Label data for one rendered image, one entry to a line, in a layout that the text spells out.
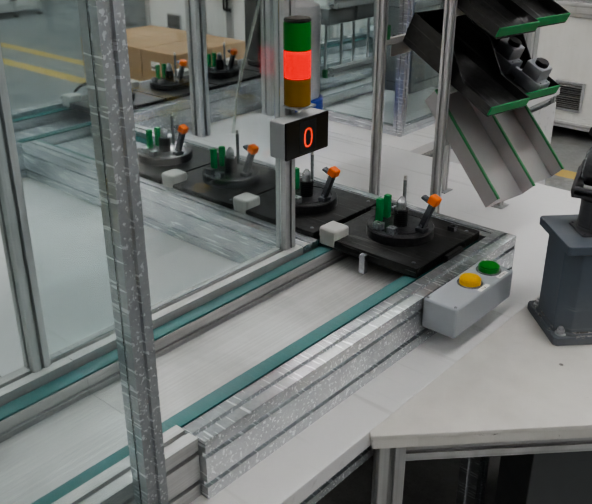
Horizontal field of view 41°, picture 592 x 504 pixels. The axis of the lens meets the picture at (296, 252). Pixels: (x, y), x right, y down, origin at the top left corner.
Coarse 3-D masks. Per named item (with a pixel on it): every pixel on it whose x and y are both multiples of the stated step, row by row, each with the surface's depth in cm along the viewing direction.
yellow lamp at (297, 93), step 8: (288, 80) 143; (296, 80) 142; (304, 80) 143; (288, 88) 143; (296, 88) 143; (304, 88) 143; (288, 96) 144; (296, 96) 143; (304, 96) 144; (288, 104) 145; (296, 104) 144; (304, 104) 144
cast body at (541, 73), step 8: (528, 64) 177; (536, 64) 176; (544, 64) 175; (512, 72) 182; (520, 72) 179; (528, 72) 177; (536, 72) 176; (544, 72) 176; (520, 80) 179; (528, 80) 178; (536, 80) 176; (544, 80) 178; (528, 88) 178; (536, 88) 177
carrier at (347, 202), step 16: (304, 176) 176; (304, 192) 177; (320, 192) 180; (336, 192) 186; (304, 208) 173; (320, 208) 174; (336, 208) 177; (352, 208) 177; (368, 208) 178; (304, 224) 169; (320, 224) 169
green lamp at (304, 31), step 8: (288, 24) 138; (296, 24) 138; (304, 24) 138; (288, 32) 139; (296, 32) 138; (304, 32) 139; (288, 40) 140; (296, 40) 139; (304, 40) 139; (288, 48) 140; (296, 48) 140; (304, 48) 140
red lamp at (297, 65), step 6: (288, 54) 141; (294, 54) 140; (300, 54) 140; (306, 54) 141; (288, 60) 141; (294, 60) 141; (300, 60) 141; (306, 60) 141; (288, 66) 142; (294, 66) 141; (300, 66) 141; (306, 66) 142; (288, 72) 142; (294, 72) 141; (300, 72) 141; (306, 72) 142; (288, 78) 142; (294, 78) 142; (300, 78) 142; (306, 78) 142
